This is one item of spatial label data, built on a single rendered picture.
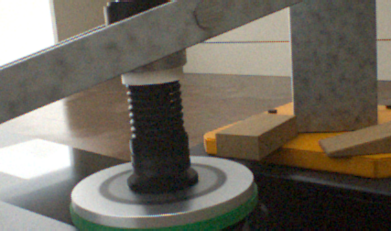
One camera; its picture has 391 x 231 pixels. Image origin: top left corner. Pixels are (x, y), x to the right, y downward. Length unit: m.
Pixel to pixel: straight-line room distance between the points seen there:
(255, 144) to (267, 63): 6.89
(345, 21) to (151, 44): 0.77
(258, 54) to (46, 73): 7.53
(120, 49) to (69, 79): 0.06
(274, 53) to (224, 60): 0.95
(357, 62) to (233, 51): 7.11
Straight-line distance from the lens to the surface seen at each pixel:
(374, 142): 1.11
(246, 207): 0.59
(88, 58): 0.55
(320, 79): 1.27
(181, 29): 0.56
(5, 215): 0.70
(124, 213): 0.56
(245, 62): 8.21
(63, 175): 0.82
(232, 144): 1.12
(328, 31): 1.26
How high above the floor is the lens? 1.09
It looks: 11 degrees down
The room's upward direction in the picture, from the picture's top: 5 degrees counter-clockwise
